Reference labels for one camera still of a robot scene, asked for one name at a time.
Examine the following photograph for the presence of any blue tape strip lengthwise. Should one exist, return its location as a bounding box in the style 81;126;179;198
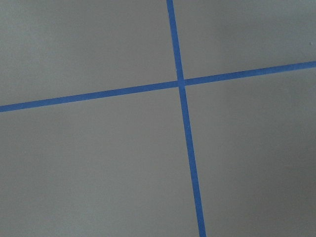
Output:
166;0;207;237

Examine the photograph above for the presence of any blue tape strip crosswise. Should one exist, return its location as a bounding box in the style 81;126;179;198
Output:
0;61;316;113

